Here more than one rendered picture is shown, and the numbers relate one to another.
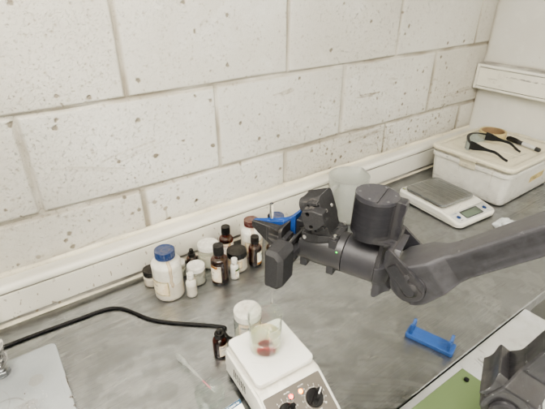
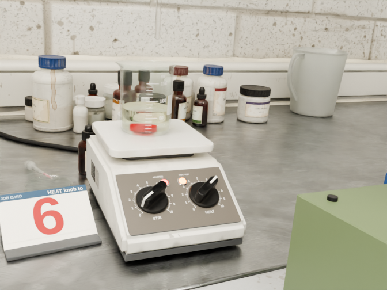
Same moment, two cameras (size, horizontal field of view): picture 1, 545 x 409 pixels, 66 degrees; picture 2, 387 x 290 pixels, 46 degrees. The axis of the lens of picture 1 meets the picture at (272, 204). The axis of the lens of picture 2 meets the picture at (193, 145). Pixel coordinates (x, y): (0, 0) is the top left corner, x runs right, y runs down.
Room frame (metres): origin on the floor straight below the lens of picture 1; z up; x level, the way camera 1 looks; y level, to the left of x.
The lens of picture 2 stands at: (0.03, -0.12, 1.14)
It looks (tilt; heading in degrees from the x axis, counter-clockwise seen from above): 17 degrees down; 9
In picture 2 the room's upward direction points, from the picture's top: 4 degrees clockwise
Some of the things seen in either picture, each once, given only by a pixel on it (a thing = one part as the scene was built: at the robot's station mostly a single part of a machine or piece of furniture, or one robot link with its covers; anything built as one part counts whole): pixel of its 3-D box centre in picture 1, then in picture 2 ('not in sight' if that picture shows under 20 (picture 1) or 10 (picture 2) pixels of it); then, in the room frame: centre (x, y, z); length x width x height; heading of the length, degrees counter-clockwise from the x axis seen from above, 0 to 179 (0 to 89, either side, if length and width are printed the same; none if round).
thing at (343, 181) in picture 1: (345, 198); (311, 81); (1.15, -0.23, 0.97); 0.18 x 0.13 x 0.15; 140
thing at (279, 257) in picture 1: (319, 243); not in sight; (0.50, -0.07, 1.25); 0.19 x 0.08 x 0.06; 150
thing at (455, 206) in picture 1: (445, 200); not in sight; (1.24, -0.58, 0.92); 0.26 x 0.19 x 0.05; 31
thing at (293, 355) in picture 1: (269, 350); (150, 136); (0.54, 0.00, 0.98); 0.12 x 0.12 x 0.01; 32
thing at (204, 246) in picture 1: (208, 253); (117, 101); (0.92, 0.17, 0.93); 0.06 x 0.06 x 0.07
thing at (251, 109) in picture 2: not in sight; (253, 103); (1.02, -0.10, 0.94); 0.07 x 0.07 x 0.07
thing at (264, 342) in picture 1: (263, 331); (144, 98); (0.55, 0.02, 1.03); 0.07 x 0.06 x 0.08; 127
